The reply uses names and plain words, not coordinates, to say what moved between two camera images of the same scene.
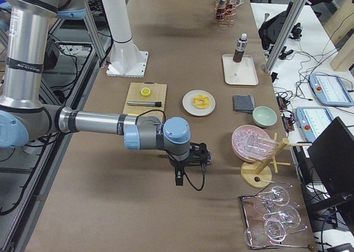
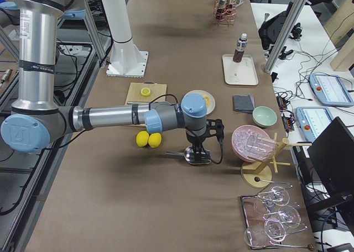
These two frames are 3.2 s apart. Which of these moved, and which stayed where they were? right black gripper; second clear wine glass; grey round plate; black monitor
Moved: right black gripper
Stayed: black monitor; grey round plate; second clear wine glass
